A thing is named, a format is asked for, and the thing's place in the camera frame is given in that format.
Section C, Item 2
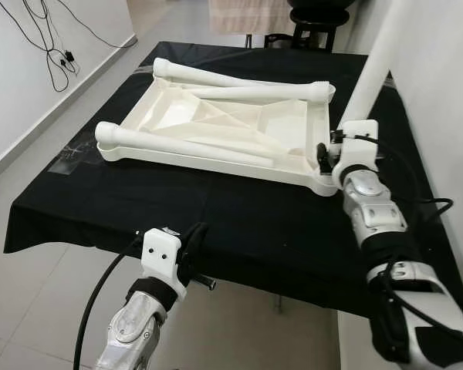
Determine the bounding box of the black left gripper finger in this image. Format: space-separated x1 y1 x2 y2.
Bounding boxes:
182 222 211 264

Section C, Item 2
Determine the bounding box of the white plastic table top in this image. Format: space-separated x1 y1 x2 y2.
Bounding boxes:
96 58 342 197

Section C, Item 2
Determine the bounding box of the black tablecloth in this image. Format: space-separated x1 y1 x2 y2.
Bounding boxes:
4 41 463 321

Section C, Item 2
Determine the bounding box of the black stool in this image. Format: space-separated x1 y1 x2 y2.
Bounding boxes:
289 0 354 51

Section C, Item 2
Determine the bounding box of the crumpled clear tape patch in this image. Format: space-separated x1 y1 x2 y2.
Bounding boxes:
50 139 101 174

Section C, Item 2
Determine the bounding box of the beige striped table cloth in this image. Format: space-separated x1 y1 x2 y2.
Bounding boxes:
208 0 290 33

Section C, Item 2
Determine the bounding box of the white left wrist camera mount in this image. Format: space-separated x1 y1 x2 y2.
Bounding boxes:
141 227 188 290

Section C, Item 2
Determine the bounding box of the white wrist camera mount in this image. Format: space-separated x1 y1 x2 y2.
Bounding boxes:
141 227 188 290
330 119 380 182

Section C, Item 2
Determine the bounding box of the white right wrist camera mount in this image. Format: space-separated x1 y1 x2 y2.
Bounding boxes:
330 119 380 182

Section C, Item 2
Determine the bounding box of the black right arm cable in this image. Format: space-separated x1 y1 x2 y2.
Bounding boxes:
330 133 463 348

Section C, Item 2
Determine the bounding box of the black wall cable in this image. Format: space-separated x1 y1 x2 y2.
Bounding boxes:
0 0 82 93
69 0 137 49

